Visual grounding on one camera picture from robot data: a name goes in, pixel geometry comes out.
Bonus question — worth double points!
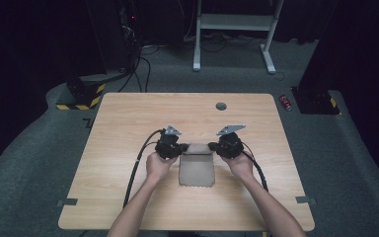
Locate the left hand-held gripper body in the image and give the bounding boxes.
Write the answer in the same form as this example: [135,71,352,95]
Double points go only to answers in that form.
[154,124,183,161]

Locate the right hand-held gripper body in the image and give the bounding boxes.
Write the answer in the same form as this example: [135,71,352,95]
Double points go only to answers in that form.
[215,123,247,160]

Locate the beige cloth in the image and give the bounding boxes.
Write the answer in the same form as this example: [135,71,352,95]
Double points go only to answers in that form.
[178,142,217,189]

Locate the person's right hand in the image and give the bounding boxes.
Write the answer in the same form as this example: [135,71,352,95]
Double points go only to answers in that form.
[221,151,255,181]

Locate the person's left hand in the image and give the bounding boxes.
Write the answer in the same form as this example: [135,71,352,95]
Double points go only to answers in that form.
[145,151,179,184]

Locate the red can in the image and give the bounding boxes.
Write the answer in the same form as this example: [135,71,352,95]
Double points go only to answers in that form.
[278,94,293,113]

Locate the grey tape piece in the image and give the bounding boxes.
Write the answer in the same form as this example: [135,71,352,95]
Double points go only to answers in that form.
[294,196,318,205]
[55,197,79,208]

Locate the black base with yellow mark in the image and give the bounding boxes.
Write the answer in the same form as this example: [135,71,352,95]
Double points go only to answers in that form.
[290,86,341,116]

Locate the yellow-black striped base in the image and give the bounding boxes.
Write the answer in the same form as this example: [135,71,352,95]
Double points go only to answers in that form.
[55,73,108,112]

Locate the black equipment cabinet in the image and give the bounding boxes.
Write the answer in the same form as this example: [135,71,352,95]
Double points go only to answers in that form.
[84,0,143,76]

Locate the white metal stand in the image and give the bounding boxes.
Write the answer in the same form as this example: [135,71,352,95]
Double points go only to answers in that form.
[191,0,285,75]

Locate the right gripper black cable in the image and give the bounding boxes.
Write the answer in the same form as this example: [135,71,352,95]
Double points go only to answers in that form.
[241,142,270,194]

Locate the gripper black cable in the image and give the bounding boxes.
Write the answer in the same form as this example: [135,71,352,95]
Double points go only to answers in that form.
[121,128,166,209]
[241,142,270,194]

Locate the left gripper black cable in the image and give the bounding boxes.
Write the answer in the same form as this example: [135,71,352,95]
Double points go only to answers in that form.
[121,128,166,209]

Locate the black floor cables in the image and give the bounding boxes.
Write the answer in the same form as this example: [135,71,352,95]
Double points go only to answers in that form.
[117,43,161,94]

